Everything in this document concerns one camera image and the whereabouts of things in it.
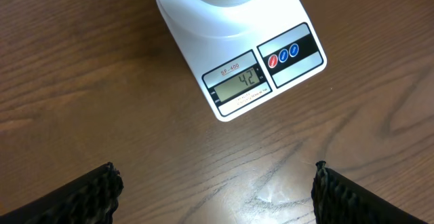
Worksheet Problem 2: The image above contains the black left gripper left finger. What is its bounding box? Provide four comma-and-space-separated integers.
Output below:
1, 162, 123, 224

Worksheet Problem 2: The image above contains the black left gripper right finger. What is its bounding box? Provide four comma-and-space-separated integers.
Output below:
311, 161, 427, 224

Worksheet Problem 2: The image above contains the white digital kitchen scale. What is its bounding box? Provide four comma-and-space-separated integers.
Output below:
156, 0, 327, 122

